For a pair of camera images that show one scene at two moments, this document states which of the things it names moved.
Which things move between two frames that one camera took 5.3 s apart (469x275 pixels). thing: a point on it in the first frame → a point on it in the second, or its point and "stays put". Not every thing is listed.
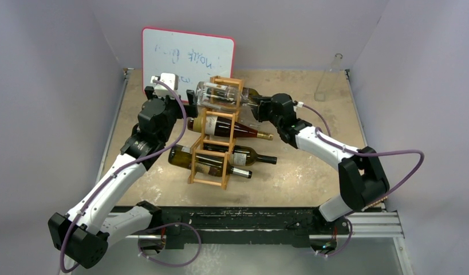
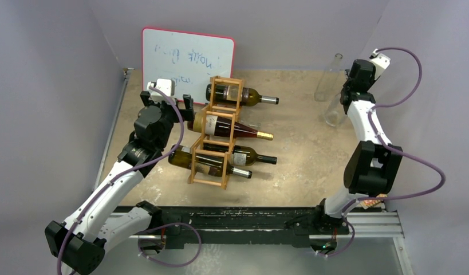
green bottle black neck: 243,155 stays put
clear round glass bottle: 327,81 stays put
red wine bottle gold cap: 216,125 stays put
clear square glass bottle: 220,96 → 336,113
